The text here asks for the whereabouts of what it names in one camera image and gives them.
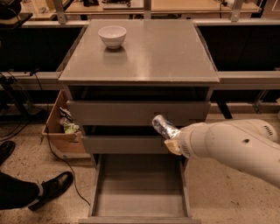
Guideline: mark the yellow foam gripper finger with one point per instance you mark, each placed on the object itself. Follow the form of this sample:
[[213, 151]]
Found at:
[[173, 146]]

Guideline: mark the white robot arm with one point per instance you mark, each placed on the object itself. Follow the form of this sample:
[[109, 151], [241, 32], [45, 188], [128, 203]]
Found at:
[[248, 146]]

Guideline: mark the grey open bottom drawer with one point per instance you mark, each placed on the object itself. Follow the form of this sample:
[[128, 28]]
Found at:
[[140, 189]]

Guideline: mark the grey middle drawer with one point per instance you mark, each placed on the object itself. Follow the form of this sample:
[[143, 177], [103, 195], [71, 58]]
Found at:
[[125, 145]]

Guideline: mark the grey drawer cabinet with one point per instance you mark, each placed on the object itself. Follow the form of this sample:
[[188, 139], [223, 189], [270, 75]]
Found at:
[[159, 61]]

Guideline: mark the grey top drawer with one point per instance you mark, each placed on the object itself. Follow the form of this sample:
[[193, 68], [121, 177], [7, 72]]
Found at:
[[137, 113]]

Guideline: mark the cardboard box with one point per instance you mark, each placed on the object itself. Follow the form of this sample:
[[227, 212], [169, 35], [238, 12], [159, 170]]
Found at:
[[64, 145]]

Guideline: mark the crumpled trash in box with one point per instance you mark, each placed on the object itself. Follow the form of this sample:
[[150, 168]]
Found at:
[[67, 121]]

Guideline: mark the white ceramic bowl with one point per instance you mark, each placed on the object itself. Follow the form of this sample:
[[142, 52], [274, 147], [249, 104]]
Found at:
[[112, 36]]

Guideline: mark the black leather shoe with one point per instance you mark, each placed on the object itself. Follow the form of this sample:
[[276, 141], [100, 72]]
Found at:
[[52, 189]]

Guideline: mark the wooden background table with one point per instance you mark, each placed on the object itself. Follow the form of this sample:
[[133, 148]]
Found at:
[[74, 8]]

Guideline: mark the dark trouser leg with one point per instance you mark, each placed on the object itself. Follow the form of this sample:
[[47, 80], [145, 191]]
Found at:
[[15, 193]]

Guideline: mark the black stand at left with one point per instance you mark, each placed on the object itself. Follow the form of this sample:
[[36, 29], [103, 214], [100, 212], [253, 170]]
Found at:
[[6, 83]]

